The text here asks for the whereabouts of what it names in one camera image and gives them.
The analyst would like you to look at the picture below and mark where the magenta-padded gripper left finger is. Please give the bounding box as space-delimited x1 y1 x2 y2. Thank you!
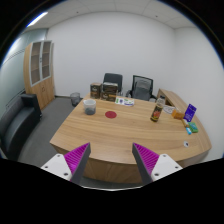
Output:
40 142 92 185

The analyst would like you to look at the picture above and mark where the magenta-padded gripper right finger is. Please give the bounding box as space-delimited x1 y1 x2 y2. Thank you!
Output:
131 142 184 186

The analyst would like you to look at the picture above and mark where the clear black-capped drink bottle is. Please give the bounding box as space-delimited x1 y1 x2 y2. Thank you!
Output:
150 95 167 123

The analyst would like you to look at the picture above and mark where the green package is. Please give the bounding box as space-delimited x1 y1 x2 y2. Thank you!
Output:
188 121 200 134

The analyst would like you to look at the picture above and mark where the orange box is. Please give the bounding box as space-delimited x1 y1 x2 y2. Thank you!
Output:
171 109 186 121

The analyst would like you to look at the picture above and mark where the black leather sofa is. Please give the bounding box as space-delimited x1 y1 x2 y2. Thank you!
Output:
0 93 43 161

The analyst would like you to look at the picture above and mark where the purple card package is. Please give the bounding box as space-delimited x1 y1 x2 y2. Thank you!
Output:
183 103 198 123

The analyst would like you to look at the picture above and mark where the grey and white cup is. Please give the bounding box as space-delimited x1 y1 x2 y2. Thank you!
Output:
82 98 97 116

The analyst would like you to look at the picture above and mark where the dark mesh waste bin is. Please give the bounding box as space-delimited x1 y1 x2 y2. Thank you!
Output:
69 92 82 108

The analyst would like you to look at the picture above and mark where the wooden side desk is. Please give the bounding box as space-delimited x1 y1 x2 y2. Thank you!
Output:
155 87 189 114

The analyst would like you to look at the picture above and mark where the flat round red coaster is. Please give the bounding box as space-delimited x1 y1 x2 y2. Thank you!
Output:
104 110 118 120

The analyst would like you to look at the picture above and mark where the white printed leaflet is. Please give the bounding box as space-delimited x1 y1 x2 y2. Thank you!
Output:
114 96 135 107

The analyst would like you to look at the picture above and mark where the wooden shelf cabinet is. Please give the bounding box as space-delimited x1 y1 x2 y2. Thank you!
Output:
22 40 56 110

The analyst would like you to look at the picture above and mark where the black mesh-back office chair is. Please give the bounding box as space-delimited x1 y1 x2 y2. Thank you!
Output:
125 74 157 102

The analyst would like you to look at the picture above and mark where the long ceiling light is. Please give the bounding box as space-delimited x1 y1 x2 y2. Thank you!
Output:
26 11 49 28

